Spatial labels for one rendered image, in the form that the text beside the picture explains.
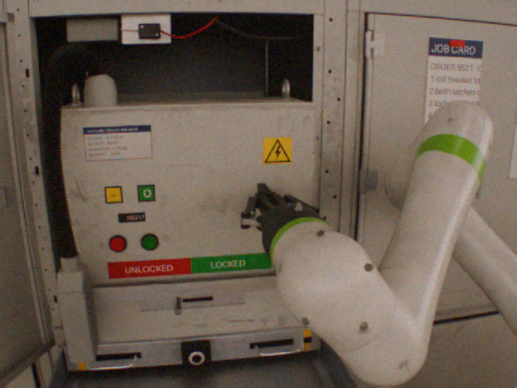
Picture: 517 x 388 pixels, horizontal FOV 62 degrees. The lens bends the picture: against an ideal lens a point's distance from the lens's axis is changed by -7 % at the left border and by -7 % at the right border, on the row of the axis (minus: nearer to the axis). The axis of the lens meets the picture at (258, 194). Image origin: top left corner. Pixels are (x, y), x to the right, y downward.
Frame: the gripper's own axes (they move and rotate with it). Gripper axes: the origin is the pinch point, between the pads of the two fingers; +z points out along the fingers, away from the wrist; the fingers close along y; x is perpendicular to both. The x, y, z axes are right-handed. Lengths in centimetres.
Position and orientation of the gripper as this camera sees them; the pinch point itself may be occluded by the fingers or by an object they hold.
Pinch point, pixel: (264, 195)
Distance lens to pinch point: 84.3
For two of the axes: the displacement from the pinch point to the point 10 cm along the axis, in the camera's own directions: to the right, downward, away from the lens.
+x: 0.0, -9.6, -2.7
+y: 9.8, -0.5, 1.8
